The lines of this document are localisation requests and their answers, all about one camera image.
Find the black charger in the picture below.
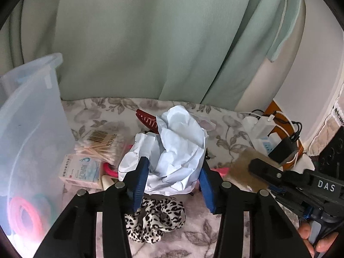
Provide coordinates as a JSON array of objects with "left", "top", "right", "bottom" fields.
[{"left": 269, "top": 136, "right": 299, "bottom": 164}]

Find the teal plastic ring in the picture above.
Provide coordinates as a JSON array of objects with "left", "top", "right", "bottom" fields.
[{"left": 32, "top": 192, "right": 55, "bottom": 221}]

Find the small white medicine box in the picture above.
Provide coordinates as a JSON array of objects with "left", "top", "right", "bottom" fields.
[{"left": 59, "top": 154, "right": 104, "bottom": 188}]

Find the floral blanket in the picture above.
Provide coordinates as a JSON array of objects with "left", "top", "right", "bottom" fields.
[{"left": 60, "top": 97, "right": 301, "bottom": 258}]

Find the white power strip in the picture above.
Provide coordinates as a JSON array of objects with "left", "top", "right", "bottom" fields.
[{"left": 242, "top": 115, "right": 283, "bottom": 156}]

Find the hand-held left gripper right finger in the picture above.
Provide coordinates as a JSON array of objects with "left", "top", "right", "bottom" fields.
[{"left": 198, "top": 160, "right": 315, "bottom": 258}]

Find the translucent plastic container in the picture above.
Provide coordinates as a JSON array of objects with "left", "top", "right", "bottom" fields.
[{"left": 0, "top": 53, "right": 76, "bottom": 245}]

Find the person's right hand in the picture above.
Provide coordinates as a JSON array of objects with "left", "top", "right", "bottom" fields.
[{"left": 297, "top": 220, "right": 339, "bottom": 258}]

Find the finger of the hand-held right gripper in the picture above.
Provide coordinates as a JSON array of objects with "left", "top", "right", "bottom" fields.
[
  {"left": 269, "top": 187, "right": 311, "bottom": 219},
  {"left": 248, "top": 158, "right": 289, "bottom": 188}
]

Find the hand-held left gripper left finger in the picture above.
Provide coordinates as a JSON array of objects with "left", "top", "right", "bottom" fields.
[{"left": 34, "top": 156, "right": 149, "bottom": 258}]

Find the red hair clip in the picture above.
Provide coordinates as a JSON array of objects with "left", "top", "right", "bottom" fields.
[{"left": 135, "top": 109, "right": 162, "bottom": 134}]

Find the brown cardboard piece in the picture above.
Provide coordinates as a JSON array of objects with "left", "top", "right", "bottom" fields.
[{"left": 224, "top": 147, "right": 269, "bottom": 191}]

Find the black cable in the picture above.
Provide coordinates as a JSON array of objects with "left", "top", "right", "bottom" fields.
[{"left": 279, "top": 121, "right": 303, "bottom": 143}]

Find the white charger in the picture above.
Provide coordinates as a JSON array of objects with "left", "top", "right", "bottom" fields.
[{"left": 254, "top": 114, "right": 276, "bottom": 139}]

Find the dark floral cloth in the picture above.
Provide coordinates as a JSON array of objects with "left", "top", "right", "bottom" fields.
[{"left": 318, "top": 134, "right": 344, "bottom": 174}]

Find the quilted beige cover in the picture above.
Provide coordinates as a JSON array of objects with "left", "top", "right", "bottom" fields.
[{"left": 309, "top": 86, "right": 344, "bottom": 156}]

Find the cotton swab pack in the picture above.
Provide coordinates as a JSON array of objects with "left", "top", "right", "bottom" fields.
[{"left": 73, "top": 130, "right": 127, "bottom": 167}]

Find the pink plastic ring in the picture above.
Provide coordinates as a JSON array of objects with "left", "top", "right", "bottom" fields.
[
  {"left": 103, "top": 144, "right": 133, "bottom": 179},
  {"left": 9, "top": 197, "right": 45, "bottom": 237}
]

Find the green curtain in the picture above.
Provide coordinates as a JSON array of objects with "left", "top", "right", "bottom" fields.
[{"left": 8, "top": 0, "right": 304, "bottom": 113}]

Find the white cable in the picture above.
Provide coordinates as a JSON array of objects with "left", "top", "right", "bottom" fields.
[{"left": 239, "top": 110, "right": 297, "bottom": 167}]

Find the white paper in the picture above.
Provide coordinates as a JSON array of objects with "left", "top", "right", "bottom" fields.
[{"left": 118, "top": 105, "right": 209, "bottom": 197}]

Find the leopard print scrunchie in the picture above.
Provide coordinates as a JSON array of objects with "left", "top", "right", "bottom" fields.
[{"left": 124, "top": 197, "right": 186, "bottom": 244}]

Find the orange wooden furniture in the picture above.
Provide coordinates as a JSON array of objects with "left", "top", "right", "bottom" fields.
[{"left": 265, "top": 100, "right": 305, "bottom": 154}]

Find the cream plastic piece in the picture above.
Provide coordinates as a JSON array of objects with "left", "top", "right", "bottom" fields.
[{"left": 101, "top": 175, "right": 116, "bottom": 191}]

